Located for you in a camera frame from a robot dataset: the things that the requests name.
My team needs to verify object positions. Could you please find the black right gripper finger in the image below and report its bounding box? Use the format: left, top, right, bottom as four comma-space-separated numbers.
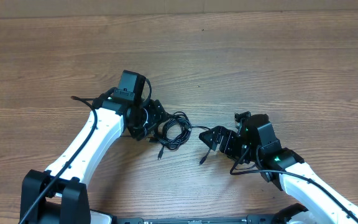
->
202, 126, 224, 137
199, 133, 221, 151

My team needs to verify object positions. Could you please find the black USB cable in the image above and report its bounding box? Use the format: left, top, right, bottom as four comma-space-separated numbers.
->
191, 124, 214, 166
149, 111, 194, 161

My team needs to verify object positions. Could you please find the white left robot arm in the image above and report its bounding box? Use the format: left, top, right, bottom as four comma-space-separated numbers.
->
19, 100, 168, 224

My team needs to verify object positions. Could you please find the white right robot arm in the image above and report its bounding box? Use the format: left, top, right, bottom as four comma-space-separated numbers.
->
199, 111, 358, 223

